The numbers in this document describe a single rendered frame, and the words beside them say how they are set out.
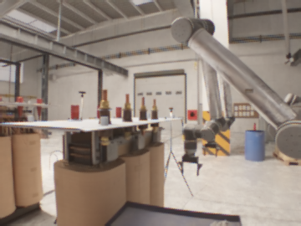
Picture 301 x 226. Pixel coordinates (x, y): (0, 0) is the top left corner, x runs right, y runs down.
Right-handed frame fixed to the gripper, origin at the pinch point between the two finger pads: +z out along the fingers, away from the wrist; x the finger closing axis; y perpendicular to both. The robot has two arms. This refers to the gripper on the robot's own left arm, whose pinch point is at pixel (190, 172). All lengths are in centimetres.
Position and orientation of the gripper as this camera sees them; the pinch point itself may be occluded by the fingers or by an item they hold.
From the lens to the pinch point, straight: 154.6
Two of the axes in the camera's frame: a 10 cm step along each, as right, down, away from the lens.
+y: 5.3, 0.0, 8.5
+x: -8.5, 0.0, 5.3
